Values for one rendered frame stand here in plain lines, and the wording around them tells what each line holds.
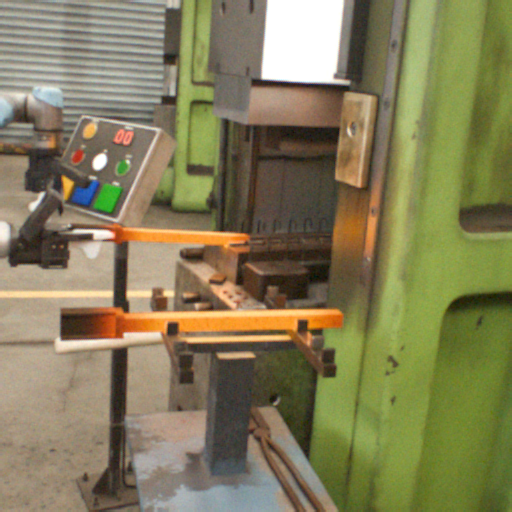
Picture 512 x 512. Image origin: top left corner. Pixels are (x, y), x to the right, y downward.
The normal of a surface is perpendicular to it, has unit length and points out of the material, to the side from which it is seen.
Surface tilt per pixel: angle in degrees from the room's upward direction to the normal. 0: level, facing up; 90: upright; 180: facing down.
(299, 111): 90
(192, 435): 0
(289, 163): 90
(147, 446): 0
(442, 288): 90
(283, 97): 90
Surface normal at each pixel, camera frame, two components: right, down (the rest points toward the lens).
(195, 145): 0.12, 0.27
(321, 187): 0.42, 0.27
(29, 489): 0.07, -0.96
